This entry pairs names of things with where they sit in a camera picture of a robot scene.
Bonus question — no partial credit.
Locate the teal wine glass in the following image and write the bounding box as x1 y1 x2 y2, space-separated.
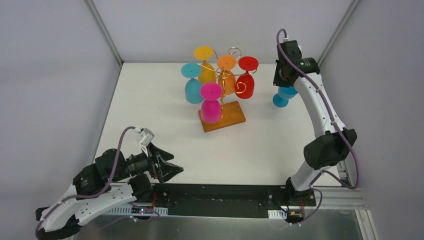
181 62 204 104

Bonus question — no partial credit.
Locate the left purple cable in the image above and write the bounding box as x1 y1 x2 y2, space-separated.
34 125 161 240

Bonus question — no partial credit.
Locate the yellow wine glass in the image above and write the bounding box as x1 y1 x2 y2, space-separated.
193 45 217 84

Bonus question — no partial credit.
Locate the orange wine glass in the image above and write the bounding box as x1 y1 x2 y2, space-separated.
217 54 236 95

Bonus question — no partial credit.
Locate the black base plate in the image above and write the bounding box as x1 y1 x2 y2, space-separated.
136 183 317 219

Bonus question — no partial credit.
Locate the gold rack with wooden base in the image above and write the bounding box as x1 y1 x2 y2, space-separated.
198 47 246 133

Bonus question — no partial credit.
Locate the pink wine glass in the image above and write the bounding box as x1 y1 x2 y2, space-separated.
200 82 223 124

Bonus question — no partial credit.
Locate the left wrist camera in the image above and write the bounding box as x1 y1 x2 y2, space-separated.
133 127 155 157

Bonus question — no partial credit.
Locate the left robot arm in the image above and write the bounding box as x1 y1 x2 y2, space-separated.
35 143 184 240

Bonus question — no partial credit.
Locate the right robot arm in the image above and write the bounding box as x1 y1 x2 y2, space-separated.
272 39 357 206

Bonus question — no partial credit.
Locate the blue wine glass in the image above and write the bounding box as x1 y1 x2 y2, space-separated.
272 86 298 108

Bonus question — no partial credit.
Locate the red wine glass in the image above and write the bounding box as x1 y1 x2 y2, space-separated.
235 56 259 99

